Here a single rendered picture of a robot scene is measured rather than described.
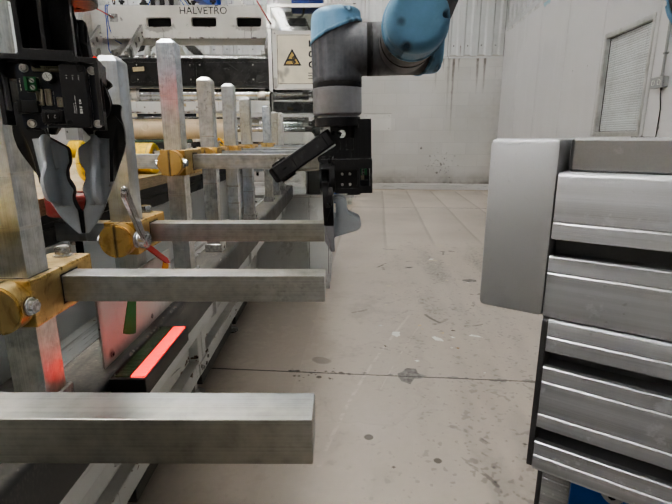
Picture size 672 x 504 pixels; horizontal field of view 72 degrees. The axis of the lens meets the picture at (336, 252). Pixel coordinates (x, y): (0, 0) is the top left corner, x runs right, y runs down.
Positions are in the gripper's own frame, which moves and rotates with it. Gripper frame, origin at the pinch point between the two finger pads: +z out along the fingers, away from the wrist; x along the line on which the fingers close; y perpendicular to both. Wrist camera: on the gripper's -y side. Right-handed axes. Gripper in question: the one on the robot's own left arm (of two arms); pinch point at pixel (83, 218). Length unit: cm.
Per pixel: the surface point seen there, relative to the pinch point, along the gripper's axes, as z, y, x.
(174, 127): -10, -49, 10
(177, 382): 75, -106, 6
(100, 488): 73, -57, -13
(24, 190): -2.6, -3.4, -5.4
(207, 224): 5.9, -26.0, 13.4
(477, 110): -57, -718, 565
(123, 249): 8.4, -23.1, 1.0
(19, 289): 6.7, -0.6, -6.5
